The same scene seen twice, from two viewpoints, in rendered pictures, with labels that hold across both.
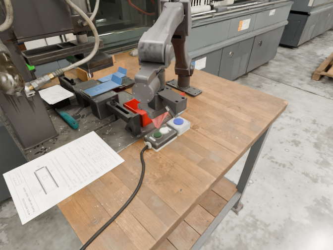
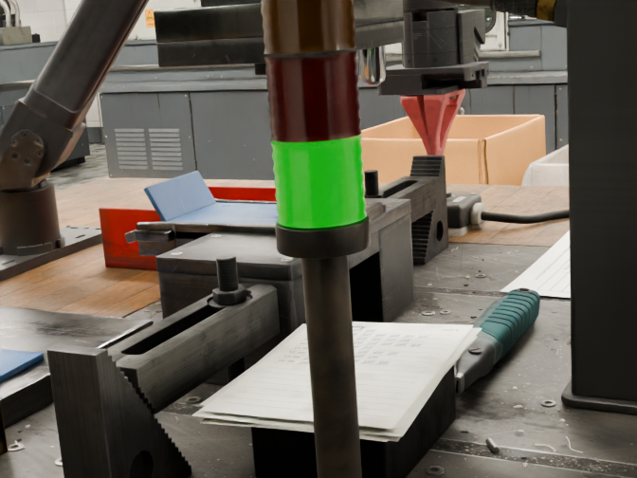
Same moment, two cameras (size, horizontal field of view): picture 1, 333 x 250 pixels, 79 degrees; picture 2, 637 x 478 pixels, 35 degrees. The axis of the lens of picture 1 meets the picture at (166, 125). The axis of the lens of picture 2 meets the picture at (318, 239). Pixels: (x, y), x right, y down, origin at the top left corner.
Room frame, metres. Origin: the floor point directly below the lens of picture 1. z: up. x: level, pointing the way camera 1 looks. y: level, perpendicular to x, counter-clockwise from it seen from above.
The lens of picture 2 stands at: (0.96, 0.99, 1.14)
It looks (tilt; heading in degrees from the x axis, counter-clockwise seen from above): 13 degrees down; 253
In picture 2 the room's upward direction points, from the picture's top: 4 degrees counter-clockwise
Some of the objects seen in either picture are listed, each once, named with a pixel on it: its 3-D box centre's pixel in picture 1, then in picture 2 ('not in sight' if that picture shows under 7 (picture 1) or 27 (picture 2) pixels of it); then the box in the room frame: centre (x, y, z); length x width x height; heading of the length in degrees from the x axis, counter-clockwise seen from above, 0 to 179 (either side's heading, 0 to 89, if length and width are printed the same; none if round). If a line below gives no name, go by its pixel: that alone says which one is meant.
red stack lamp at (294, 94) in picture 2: not in sight; (313, 95); (0.83, 0.59, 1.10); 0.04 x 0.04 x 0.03
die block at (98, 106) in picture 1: (96, 99); (299, 289); (0.77, 0.31, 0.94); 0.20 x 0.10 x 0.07; 46
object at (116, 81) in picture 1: (103, 84); (258, 199); (0.78, 0.27, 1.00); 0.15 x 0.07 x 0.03; 136
